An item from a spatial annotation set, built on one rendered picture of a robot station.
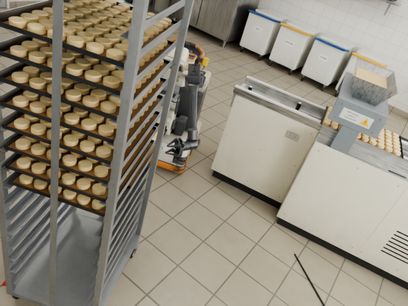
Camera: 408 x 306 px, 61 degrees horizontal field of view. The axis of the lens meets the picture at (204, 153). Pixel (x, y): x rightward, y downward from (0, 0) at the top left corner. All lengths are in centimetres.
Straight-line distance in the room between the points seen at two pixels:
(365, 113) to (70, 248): 199
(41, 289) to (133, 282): 53
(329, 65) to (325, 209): 376
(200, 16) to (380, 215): 513
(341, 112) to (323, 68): 383
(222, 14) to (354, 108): 456
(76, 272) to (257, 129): 165
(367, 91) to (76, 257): 206
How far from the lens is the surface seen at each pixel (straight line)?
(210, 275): 244
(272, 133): 279
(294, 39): 635
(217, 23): 672
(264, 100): 273
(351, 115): 245
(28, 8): 137
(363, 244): 296
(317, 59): 625
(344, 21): 678
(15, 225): 178
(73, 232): 232
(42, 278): 213
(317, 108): 298
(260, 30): 658
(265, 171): 296
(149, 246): 248
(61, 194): 151
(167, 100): 172
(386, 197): 271
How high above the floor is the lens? 190
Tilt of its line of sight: 33 degrees down
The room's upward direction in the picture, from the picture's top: 18 degrees clockwise
